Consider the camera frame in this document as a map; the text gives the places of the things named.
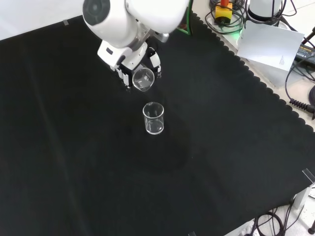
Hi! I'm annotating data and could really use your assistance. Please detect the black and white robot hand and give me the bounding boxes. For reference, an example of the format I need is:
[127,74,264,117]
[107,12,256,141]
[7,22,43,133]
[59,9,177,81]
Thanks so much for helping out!
[96,39,163,93]

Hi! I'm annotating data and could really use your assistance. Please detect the clear glass beaker white graduations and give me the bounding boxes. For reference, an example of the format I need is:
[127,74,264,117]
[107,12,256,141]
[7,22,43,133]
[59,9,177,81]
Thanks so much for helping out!
[131,68,157,92]

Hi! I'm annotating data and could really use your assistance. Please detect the clear scratched glass beaker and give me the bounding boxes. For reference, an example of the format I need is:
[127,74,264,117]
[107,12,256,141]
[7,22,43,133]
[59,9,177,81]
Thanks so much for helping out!
[142,101,165,136]

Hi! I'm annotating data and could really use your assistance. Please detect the black bench cloth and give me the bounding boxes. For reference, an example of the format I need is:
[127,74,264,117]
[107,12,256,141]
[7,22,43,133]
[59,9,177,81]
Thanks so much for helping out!
[0,11,315,236]

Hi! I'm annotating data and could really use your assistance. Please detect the yellow stop button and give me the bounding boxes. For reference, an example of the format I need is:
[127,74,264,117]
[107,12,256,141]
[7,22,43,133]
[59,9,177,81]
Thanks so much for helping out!
[214,0,233,26]

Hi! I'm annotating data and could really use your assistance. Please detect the pale board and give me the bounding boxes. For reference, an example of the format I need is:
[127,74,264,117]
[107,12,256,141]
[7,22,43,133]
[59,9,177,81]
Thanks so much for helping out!
[236,20,306,72]

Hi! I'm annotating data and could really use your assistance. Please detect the white cylinder with black band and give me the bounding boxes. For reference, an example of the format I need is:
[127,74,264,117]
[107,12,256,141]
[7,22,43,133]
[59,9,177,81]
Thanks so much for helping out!
[246,0,284,22]

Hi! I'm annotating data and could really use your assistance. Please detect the black box with yellow print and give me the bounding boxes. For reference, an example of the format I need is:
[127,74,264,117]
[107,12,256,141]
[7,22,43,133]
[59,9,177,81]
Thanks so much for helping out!
[294,41,315,62]

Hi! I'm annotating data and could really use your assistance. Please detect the black tripod leg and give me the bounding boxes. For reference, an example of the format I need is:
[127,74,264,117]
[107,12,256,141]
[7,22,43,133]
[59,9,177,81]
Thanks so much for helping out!
[302,29,315,45]

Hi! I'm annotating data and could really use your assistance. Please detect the clear tape strip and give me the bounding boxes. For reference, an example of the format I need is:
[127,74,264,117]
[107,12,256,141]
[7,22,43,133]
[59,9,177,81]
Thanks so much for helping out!
[301,168,315,184]

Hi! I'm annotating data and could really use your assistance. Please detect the green cable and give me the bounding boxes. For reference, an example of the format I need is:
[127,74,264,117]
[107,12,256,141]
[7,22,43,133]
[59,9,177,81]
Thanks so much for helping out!
[176,0,194,35]

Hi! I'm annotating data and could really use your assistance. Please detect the black cable bundle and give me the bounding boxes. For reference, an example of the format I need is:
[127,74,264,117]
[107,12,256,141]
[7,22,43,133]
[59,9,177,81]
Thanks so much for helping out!
[205,0,248,35]

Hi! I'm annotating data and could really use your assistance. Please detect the black coiled cable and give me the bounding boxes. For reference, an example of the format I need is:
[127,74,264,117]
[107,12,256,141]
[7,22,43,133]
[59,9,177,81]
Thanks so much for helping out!
[284,59,315,114]

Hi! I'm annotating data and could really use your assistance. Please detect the black floor cables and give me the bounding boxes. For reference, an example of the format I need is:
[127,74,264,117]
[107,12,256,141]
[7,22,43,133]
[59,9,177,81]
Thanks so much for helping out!
[252,205,297,236]

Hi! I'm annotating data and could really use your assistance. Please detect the grey metal bench bracket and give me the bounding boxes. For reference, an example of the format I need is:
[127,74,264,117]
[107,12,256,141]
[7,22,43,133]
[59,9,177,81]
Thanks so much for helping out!
[292,186,311,210]

